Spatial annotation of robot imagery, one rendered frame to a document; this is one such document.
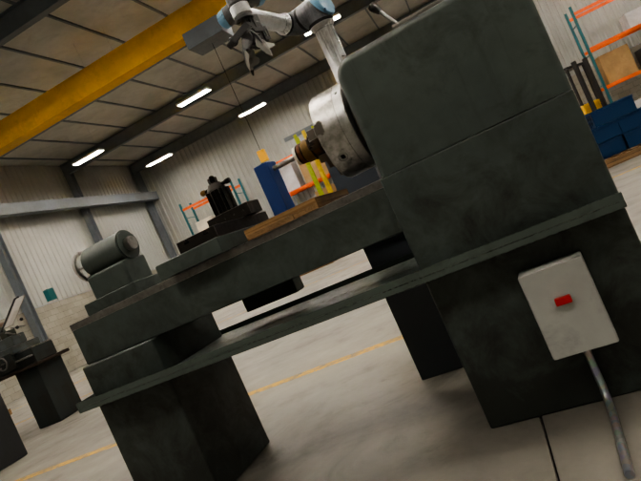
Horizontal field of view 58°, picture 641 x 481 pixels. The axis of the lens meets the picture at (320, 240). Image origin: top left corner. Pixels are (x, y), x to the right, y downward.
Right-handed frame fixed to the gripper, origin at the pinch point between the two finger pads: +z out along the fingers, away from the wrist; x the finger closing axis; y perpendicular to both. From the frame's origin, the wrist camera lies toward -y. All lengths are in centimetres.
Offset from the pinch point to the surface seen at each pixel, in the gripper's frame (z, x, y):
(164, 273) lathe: 55, 39, -51
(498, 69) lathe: 44, -76, 18
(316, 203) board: 56, -14, -14
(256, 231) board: 55, 8, -26
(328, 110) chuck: 29.4, -26.4, -2.6
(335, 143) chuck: 40.3, -24.7, -4.4
